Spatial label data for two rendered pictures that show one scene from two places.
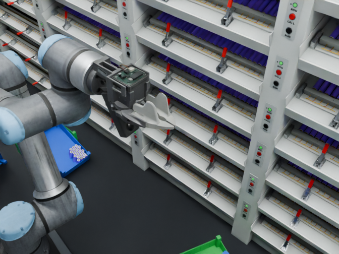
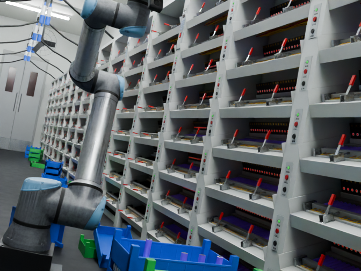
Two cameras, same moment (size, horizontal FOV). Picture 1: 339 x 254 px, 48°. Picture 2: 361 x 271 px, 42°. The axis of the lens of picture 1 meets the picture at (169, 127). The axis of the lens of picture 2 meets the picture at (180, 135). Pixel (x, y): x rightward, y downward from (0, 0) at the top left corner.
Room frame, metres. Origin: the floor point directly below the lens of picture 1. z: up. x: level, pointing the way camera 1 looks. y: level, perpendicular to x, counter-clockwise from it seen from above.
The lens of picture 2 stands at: (-0.66, -0.74, 0.65)
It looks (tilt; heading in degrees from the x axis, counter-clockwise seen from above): 2 degrees up; 27
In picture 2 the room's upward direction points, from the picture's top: 11 degrees clockwise
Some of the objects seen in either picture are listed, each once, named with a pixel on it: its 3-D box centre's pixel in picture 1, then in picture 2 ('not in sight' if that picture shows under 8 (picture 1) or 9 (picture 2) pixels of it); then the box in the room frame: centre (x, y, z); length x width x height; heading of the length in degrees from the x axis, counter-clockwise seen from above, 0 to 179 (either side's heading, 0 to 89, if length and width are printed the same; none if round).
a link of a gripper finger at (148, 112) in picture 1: (152, 113); not in sight; (0.56, 0.03, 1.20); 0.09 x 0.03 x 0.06; 50
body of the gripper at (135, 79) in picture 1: (119, 86); not in sight; (0.64, 0.11, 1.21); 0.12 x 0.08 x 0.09; 50
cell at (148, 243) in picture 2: not in sight; (147, 249); (0.53, -0.09, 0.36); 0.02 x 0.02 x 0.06
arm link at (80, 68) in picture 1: (94, 73); not in sight; (0.69, 0.17, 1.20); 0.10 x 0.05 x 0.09; 140
